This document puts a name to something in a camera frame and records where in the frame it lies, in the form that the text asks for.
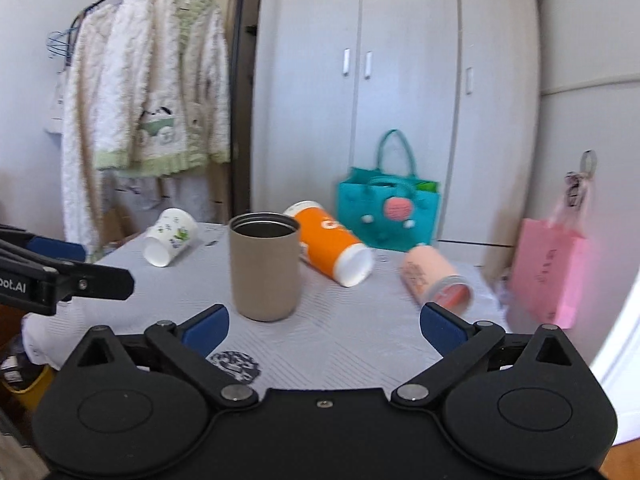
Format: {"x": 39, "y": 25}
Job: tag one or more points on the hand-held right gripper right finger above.
{"x": 441, "y": 326}

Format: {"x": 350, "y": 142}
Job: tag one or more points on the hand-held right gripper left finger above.
{"x": 207, "y": 329}

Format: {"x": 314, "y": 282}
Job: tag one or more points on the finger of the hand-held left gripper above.
{"x": 56, "y": 249}
{"x": 97, "y": 282}

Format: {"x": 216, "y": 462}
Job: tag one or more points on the pink cup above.
{"x": 427, "y": 270}

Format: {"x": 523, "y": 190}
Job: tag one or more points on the white cup with green print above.
{"x": 172, "y": 232}

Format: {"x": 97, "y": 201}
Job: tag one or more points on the orange and white cup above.
{"x": 325, "y": 245}

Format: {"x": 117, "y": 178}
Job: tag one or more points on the tan metal-lined cup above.
{"x": 265, "y": 270}

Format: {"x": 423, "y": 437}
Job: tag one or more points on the pale grey tablecloth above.
{"x": 350, "y": 330}

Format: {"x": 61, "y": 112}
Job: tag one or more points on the yellow container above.
{"x": 30, "y": 390}

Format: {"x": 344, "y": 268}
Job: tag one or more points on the beige fluffy coat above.
{"x": 82, "y": 135}

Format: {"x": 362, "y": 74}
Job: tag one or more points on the pink paper bag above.
{"x": 552, "y": 270}

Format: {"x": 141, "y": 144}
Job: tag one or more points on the teal felt tote bag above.
{"x": 380, "y": 210}

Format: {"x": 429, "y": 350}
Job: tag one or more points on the blue clothes hangers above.
{"x": 59, "y": 45}

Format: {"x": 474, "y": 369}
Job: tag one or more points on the white and green fluffy jacket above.
{"x": 165, "y": 70}

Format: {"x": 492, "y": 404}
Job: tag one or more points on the grey wardrobe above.
{"x": 405, "y": 85}

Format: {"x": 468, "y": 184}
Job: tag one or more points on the black clothes rack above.
{"x": 246, "y": 85}

